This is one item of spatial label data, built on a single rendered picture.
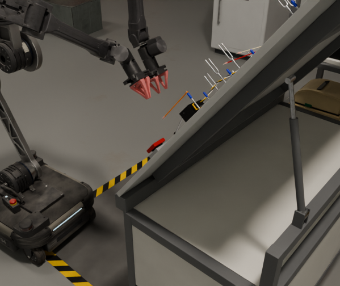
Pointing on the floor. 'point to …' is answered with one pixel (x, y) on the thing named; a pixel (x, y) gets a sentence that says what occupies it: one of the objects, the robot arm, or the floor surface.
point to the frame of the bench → (204, 265)
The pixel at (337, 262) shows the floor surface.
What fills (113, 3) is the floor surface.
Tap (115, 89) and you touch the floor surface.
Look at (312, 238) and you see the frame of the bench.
